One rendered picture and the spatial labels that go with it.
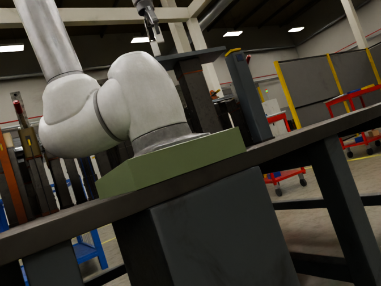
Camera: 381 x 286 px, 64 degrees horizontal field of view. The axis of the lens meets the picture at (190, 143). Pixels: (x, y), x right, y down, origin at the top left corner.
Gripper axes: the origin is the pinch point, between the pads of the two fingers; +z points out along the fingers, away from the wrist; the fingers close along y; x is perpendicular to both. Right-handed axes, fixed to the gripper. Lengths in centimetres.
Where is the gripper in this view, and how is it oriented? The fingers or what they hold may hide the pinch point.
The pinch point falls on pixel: (158, 47)
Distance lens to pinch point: 138.3
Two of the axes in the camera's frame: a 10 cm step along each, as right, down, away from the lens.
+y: -1.9, 1.3, 9.7
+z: 3.2, 9.5, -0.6
